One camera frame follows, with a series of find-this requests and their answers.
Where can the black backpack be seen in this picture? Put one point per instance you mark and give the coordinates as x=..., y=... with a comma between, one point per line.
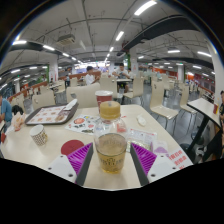
x=17, y=110

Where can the ceiling air conditioner unit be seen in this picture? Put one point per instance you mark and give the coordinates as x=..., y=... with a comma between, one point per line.
x=66, y=40

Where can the group of beige chairs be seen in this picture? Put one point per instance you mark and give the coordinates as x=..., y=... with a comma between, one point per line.
x=85, y=95

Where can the red paper cup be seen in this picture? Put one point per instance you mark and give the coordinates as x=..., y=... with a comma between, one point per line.
x=104, y=96

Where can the crumpled food wrapper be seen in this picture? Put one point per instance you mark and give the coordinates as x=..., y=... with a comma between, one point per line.
x=18, y=120

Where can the neighbouring beige table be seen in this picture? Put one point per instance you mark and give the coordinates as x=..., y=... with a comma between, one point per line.
x=205, y=106

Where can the clear bottle with yellow cap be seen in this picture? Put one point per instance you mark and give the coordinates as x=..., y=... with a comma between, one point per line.
x=111, y=153

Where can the white paper napkin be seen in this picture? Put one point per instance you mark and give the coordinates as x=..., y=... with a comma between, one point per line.
x=70, y=104

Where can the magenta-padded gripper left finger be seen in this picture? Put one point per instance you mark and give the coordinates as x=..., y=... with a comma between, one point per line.
x=80, y=158

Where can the printed paper tray liner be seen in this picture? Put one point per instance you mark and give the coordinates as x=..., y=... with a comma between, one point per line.
x=46, y=115

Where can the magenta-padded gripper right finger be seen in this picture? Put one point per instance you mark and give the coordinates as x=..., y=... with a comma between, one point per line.
x=145, y=156

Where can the crumpled white tissue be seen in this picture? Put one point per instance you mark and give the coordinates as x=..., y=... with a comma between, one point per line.
x=141, y=120

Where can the dark brown food tray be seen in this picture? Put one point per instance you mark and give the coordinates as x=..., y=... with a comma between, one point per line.
x=71, y=111

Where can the group of ceiling lights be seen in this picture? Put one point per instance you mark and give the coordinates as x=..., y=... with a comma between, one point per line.
x=145, y=7

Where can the white leaflet with red print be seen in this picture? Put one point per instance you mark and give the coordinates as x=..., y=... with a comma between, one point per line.
x=180, y=159

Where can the flat round red coaster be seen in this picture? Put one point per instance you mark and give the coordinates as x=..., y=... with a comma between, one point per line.
x=70, y=146

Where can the colourful sticker sheet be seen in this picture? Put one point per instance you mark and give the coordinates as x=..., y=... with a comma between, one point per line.
x=80, y=123

